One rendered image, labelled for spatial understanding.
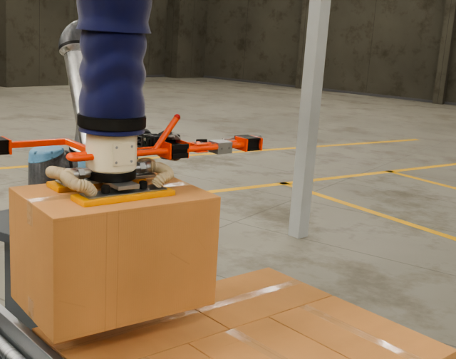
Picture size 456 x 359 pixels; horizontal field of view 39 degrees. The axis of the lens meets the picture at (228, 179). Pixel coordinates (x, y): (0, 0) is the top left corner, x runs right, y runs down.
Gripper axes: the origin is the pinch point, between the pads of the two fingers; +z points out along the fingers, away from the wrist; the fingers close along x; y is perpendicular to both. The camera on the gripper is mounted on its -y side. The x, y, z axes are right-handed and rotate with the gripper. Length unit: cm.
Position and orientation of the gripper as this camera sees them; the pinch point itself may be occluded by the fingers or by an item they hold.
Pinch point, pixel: (179, 148)
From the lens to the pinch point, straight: 234.6
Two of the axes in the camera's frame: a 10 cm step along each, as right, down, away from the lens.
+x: 0.7, -9.7, -2.2
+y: -7.5, 0.9, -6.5
